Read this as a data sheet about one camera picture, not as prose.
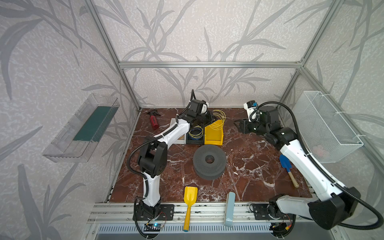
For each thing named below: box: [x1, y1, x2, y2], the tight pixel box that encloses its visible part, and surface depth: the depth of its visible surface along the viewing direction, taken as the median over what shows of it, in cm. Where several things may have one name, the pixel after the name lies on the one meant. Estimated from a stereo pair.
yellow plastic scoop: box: [183, 186, 198, 232], surface depth 79 cm
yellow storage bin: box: [204, 119, 224, 146], surface depth 98 cm
